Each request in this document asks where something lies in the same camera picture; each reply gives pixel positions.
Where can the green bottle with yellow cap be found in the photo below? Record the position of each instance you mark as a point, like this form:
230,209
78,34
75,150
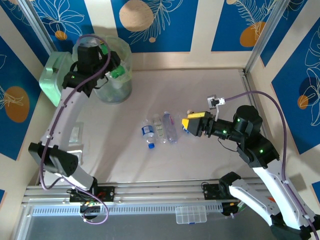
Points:
117,73

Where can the tall clear bottle lilac cap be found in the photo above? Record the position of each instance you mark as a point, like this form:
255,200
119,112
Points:
170,127

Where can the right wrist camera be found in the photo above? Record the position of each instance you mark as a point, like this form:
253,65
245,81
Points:
215,102

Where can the aluminium front rail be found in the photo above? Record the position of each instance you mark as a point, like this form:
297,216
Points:
160,193

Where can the clear plastic organizer box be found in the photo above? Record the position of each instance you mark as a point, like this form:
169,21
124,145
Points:
191,215

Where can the aluminium side rail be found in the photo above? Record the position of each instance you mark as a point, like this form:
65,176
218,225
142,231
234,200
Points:
248,78

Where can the clear plastic bin with liner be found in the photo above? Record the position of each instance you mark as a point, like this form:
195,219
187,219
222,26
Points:
115,92

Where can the mint green bin lid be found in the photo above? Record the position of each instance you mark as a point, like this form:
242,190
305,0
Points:
50,80

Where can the crushed bottle with blue label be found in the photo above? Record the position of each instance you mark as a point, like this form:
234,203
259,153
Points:
184,129

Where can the small circuit board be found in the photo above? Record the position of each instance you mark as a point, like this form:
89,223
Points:
90,204
235,205

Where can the aluminium corner post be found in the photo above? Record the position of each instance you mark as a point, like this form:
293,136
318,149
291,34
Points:
264,37
38,25

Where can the blue label bottle blue cap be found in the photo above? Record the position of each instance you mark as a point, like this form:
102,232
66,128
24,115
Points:
148,130

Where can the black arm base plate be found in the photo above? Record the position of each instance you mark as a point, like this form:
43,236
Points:
210,191
107,193

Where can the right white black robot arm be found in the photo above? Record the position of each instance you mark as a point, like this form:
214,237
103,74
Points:
270,190

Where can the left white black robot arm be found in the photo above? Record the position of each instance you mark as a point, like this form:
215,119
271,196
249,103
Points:
62,162

